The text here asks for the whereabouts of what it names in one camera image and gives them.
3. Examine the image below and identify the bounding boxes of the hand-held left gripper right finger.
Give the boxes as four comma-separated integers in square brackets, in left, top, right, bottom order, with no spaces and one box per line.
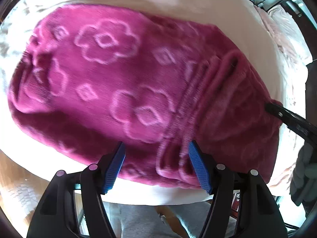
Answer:
[189,140,288,238]

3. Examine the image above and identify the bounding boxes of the dark wooden headboard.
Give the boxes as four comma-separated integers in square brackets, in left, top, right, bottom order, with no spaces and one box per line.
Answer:
[284,0,310,30]

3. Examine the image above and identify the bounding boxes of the pink pillow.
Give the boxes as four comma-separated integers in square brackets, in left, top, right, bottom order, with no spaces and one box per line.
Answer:
[258,5,312,65]

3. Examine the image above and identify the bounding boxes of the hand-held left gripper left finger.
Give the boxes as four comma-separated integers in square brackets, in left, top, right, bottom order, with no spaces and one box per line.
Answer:
[27,141,126,238]

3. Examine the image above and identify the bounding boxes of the magenta floral fleece pants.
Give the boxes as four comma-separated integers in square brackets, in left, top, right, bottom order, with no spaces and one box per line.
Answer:
[7,4,284,187]

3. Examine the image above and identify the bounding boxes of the person's right hand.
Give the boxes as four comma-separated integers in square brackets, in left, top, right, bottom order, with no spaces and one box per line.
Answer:
[290,142,317,205]

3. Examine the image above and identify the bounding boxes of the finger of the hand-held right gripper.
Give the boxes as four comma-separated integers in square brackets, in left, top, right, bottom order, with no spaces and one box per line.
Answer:
[265,101,314,140]

